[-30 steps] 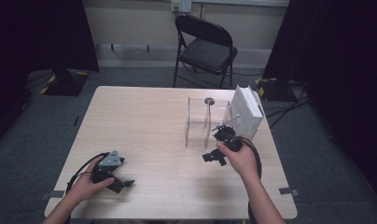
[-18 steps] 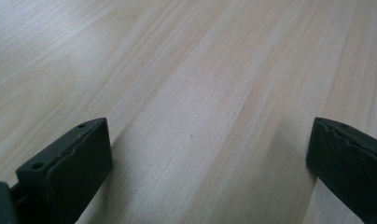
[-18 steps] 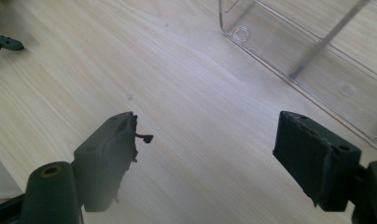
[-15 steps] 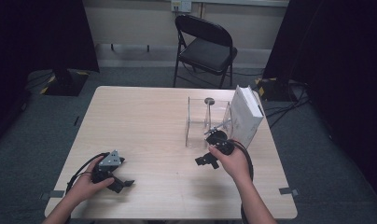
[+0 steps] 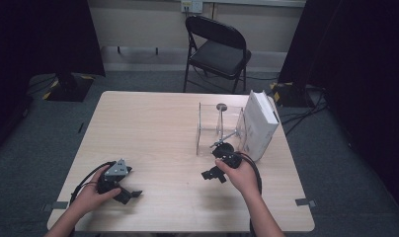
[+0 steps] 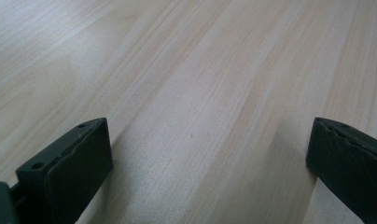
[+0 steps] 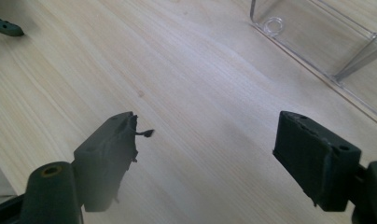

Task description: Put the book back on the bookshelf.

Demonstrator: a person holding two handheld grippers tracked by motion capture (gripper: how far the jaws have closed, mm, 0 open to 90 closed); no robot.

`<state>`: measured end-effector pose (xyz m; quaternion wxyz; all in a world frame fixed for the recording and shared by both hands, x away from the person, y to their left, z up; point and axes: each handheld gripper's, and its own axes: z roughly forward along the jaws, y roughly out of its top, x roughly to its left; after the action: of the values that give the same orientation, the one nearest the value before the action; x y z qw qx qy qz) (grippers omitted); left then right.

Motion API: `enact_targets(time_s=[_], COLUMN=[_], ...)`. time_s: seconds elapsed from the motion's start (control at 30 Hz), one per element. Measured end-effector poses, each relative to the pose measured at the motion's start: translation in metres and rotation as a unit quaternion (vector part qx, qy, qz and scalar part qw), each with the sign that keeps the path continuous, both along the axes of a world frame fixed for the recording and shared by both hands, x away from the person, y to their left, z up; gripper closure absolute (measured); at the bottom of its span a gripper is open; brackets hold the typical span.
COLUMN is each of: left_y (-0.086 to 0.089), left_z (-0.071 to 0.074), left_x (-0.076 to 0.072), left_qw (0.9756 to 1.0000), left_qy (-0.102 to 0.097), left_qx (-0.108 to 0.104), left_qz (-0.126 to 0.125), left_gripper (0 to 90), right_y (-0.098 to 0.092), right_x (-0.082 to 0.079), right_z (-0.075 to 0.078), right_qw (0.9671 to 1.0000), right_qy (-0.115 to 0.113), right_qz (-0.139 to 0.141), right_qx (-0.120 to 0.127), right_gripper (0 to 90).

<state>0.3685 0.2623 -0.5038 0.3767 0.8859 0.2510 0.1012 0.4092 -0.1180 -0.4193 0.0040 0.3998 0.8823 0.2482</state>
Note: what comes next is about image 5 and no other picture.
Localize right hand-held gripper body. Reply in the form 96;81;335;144
209;130;244;170

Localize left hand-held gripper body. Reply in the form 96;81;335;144
96;158;133;196

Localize clear acrylic book holder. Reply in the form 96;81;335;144
196;102;279;158

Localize white box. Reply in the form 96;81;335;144
241;89;281;163

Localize person's right hand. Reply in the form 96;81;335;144
214;157;260;198

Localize person's left hand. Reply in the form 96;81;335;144
70;165;122;216

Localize grey tape strip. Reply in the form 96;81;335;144
294;197;317;208
42;200;70;212

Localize black stand base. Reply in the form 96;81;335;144
270;81;321;109
41;72;95;103

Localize black folding chair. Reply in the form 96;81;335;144
182;15;253;95

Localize black curtain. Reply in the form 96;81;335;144
0;0;106;156
278;0;399;211

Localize left hand-held gripper black cable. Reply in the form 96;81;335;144
70;160;118;207

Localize black floor cables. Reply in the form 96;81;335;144
279;88;330;136

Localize white wall outlet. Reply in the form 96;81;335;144
181;0;204;15

